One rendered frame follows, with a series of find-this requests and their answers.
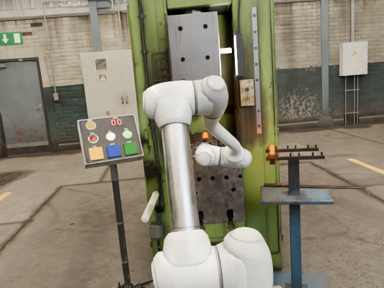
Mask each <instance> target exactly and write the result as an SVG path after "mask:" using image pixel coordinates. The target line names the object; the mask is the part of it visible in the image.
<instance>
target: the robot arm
mask: <svg viewBox="0 0 384 288"><path fill-rule="evenodd" d="M228 98H229V94H228V90H227V86H226V83H225V81H224V80H223V79H222V78H221V77H219V76H217V75H211V76H209V77H206V78H204V79H201V80H196V81H171V82H164V83H159V84H157V85H154V86H152V87H150V88H148V89H147V90H146V91H144V93H143V112H144V114H145V115H146V116H147V117H148V118H150V119H154V120H155V122H156V124H157V126H158V128H159V129H160V130H161V131H162V144H163V156H164V163H165V171H166V183H167V195H168V202H169V214H170V226H171V233H168V235H167V236H166V238H165V240H164V245H163V251H160V252H157V254H156V255H155V257H154V259H153V261H152V263H151V271H152V276H153V282H154V287H155V288H282V287H280V286H273V264H272V258H271V254H270V250H269V248H268V246H267V244H266V242H265V240H264V238H263V236H262V235H261V234H260V233H259V232H258V231H257V230H255V229H252V228H249V227H240V228H237V229H235V230H232V231H231V232H229V233H228V234H227V235H226V236H225V237H224V239H223V242H221V243H219V244H217V245H215V246H211V243H210V240H209V237H208V235H207V234H206V233H205V232H204V231H203V230H202V229H200V224H199V214H198V205H197V195H196V189H195V179H194V170H193V160H192V154H191V144H190V135H189V126H190V124H191V119H192V115H202V119H203V124H204V126H205V128H206V130H207V131H208V132H209V133H210V134H211V135H213V136H214V137H216V139H218V140H219V141H221V142H222V143H223V144H225V145H226V146H225V147H218V146H216V144H214V143H213V142H212V141H210V142H209V141H207V140H206V142H204V141H201V142H198V143H197V144H196V145H194V150H196V151H195V159H196V161H197V163H198V164H199V165H201V166H203V167H208V166H222V167H226V168H232V169H242V168H246V167H248V166H249V165H250V164H251V161H252V155H251V153H250V152H249V151H248V150H246V149H243V148H242V146H241V145H240V143H239V142H238V141H237V139H235V138H234V137H233V136H232V135H231V134H230V133H229V132H228V131H227V130H226V129H225V128H224V127H222V126H221V125H220V124H219V120H220V118H221V117H222V116H223V114H224V112H225V110H226V108H227V103H228Z"/></svg>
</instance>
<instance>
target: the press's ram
mask: <svg viewBox="0 0 384 288"><path fill-rule="evenodd" d="M167 27H168V34H169V47H170V60H171V73H172V80H173V81H196V80H201V79H204V78H206V77H209V76H211V75H217V76H219V77H221V63H220V54H225V53H231V48H225V49H220V48H219V34H218V16H217V11H213V12H206V13H194V14H181V15H168V16H167Z"/></svg>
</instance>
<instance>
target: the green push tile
mask: <svg viewBox="0 0 384 288"><path fill-rule="evenodd" d="M123 146H124V150H125V155H133V154H138V150H137V145H136V142H131V143H124V144H123Z"/></svg>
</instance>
